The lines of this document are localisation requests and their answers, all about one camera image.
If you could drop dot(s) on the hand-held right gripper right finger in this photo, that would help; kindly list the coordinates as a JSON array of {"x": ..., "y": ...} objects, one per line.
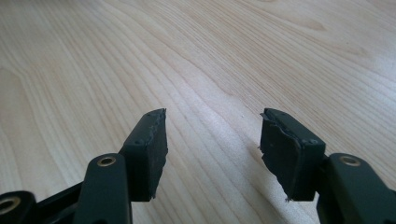
[{"x": 292, "y": 155}]

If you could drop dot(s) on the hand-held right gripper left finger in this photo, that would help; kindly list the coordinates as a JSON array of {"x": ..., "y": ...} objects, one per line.
[{"x": 146, "y": 155}]

